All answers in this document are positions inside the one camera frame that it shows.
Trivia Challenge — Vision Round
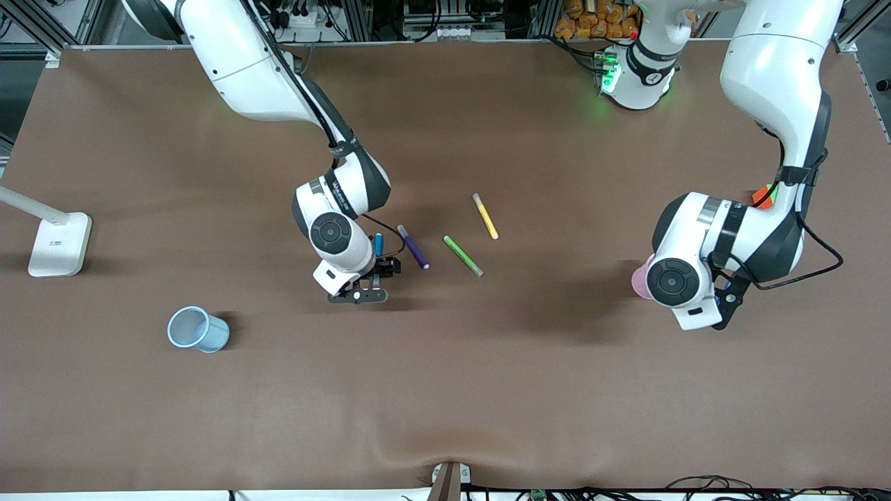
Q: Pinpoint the purple marker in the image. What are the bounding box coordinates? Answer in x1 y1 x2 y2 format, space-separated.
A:
397 224 430 270

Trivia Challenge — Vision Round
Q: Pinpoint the pink mesh cup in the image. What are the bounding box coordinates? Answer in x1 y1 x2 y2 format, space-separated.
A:
631 253 656 300

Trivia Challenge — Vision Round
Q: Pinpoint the green marker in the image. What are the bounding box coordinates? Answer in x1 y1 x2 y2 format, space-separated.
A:
443 236 484 278

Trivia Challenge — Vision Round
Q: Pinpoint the yellow marker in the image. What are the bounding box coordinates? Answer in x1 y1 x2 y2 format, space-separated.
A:
473 193 499 240

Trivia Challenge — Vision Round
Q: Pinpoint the blue mesh cup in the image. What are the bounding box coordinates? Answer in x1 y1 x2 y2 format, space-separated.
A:
167 306 230 353

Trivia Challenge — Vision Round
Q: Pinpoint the white power strip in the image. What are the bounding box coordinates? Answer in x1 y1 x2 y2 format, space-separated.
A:
275 6 322 30

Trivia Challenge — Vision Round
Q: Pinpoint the orange snack bag pile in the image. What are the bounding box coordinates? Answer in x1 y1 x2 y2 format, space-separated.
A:
555 0 641 40

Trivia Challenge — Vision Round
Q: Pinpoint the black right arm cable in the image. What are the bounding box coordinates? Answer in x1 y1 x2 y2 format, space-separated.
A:
240 0 407 260

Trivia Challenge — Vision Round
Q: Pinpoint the black floor cable bundle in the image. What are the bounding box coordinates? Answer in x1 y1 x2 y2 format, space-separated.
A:
665 475 891 501

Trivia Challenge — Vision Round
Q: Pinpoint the aluminium frame profile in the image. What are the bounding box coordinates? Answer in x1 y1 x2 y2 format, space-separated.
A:
832 0 891 54
0 0 105 67

